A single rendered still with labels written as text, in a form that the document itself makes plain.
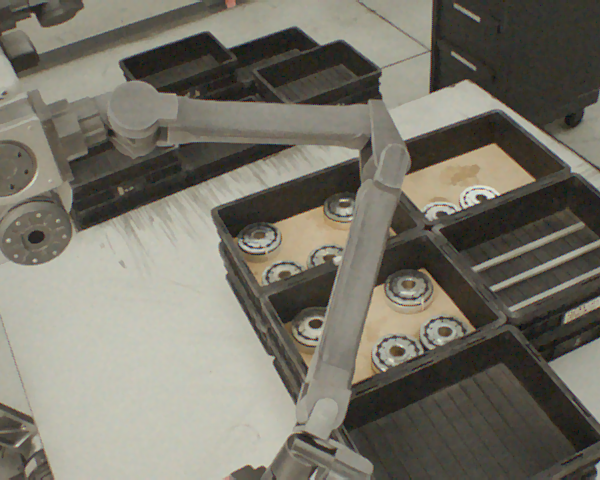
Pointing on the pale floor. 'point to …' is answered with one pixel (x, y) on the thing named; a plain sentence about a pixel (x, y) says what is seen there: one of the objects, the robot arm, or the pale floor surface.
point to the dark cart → (524, 52)
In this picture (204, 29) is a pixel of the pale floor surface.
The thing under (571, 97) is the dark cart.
